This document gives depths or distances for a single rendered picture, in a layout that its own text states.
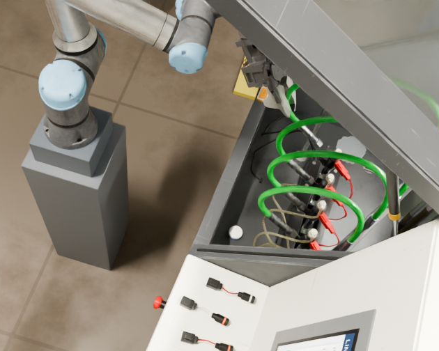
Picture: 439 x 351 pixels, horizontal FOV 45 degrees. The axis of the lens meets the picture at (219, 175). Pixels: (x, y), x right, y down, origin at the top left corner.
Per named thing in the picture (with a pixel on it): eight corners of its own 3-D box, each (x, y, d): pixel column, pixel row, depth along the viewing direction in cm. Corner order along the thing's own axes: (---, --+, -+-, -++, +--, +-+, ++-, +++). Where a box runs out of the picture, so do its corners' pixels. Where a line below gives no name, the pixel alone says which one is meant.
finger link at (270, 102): (272, 118, 130) (261, 83, 127) (293, 115, 126) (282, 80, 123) (267, 123, 128) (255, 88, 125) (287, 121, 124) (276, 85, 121)
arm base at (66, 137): (35, 140, 149) (28, 121, 141) (57, 99, 157) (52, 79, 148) (86, 156, 149) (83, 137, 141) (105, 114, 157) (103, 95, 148)
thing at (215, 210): (256, 102, 180) (265, 72, 166) (267, 106, 180) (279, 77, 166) (187, 262, 150) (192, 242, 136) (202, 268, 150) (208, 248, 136)
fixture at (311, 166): (295, 181, 163) (309, 157, 149) (325, 193, 162) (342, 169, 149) (261, 280, 147) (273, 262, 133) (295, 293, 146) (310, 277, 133)
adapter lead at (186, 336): (180, 341, 121) (180, 339, 120) (182, 331, 122) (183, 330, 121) (230, 355, 121) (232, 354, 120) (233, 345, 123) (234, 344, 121)
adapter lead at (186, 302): (179, 305, 125) (179, 303, 123) (182, 297, 126) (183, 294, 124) (225, 327, 124) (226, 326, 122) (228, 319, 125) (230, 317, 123)
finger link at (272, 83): (281, 98, 126) (271, 63, 123) (288, 97, 125) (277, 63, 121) (272, 106, 123) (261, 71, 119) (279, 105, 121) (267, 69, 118)
